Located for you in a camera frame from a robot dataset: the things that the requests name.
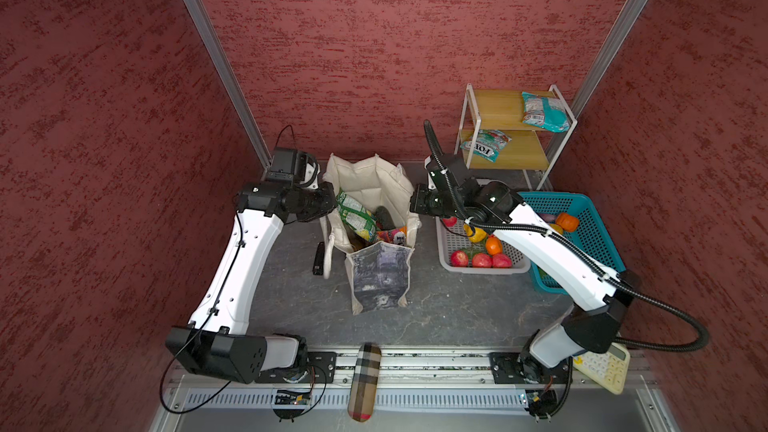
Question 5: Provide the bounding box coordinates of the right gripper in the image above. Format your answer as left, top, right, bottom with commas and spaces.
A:
411, 182, 465, 216

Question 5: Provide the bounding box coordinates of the yellow Fox's candy bag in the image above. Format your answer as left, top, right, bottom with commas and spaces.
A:
336, 191, 378, 243

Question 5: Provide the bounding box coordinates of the orange Fox's candy bag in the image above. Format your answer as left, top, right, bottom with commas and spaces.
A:
376, 226, 407, 246

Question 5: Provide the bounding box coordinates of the dark green cucumber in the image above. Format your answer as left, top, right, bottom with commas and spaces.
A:
374, 206, 397, 231

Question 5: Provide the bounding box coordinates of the orange tangerine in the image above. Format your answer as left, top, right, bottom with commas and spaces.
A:
485, 235, 503, 256

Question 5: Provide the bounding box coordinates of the cream canvas tote bag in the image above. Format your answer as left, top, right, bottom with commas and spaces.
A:
321, 155, 421, 315

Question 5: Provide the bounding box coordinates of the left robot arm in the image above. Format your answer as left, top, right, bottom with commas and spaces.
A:
165, 182, 336, 384

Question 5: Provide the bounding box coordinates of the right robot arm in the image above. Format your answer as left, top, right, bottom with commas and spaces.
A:
410, 155, 627, 383

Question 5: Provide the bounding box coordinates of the green Fox's candy bag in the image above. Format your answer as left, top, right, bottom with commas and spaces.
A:
460, 129, 512, 163

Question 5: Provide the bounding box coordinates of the teal snack bag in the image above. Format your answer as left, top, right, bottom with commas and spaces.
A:
522, 92, 570, 133

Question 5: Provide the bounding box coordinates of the white plastic basket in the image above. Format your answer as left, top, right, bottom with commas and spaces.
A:
435, 218, 532, 276

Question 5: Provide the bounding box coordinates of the yellow lemon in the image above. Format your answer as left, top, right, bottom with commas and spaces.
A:
463, 224, 488, 243

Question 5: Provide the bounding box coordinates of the black remote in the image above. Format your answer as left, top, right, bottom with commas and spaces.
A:
312, 242, 326, 276

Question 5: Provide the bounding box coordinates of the red apple front left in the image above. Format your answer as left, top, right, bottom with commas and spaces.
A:
450, 250, 470, 268

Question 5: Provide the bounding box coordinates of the red apple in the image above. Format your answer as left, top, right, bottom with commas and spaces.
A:
450, 250, 470, 268
492, 253, 513, 269

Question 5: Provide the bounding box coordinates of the red apple front right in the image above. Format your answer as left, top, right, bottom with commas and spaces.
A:
492, 253, 513, 269

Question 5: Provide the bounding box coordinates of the white wooden shelf rack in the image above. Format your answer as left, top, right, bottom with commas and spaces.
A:
453, 84, 578, 191

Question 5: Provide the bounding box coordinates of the orange pumpkin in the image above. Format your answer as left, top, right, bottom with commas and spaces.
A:
555, 212, 580, 233

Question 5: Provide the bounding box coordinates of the teal plastic basket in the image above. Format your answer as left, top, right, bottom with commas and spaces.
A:
520, 191, 626, 273

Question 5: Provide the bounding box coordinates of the plaid pouch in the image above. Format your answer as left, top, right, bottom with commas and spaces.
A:
347, 343, 382, 422

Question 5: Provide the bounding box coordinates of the cream calculator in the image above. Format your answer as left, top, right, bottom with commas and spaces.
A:
573, 343, 631, 395

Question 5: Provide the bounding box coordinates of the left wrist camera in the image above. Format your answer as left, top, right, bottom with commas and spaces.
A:
266, 147, 320, 189

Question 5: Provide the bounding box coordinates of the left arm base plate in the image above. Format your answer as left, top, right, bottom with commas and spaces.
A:
255, 351, 338, 385

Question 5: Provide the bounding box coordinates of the aluminium rail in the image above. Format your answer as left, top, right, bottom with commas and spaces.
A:
173, 346, 655, 388

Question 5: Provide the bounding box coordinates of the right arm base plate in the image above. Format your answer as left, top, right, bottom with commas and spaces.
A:
488, 352, 570, 386

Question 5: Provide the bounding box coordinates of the black corrugated cable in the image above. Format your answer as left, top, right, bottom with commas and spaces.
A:
423, 119, 711, 354

